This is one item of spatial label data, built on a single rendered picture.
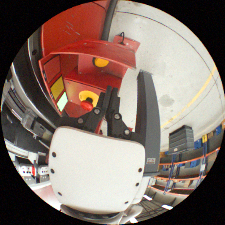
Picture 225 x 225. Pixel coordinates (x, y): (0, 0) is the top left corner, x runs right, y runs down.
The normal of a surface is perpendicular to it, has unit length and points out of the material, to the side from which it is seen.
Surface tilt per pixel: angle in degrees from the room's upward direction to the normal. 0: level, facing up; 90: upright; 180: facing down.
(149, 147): 90
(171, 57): 0
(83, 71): 35
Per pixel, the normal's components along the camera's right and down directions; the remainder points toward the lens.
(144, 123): -0.59, -0.54
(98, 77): 0.27, -0.47
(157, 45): -0.22, 0.82
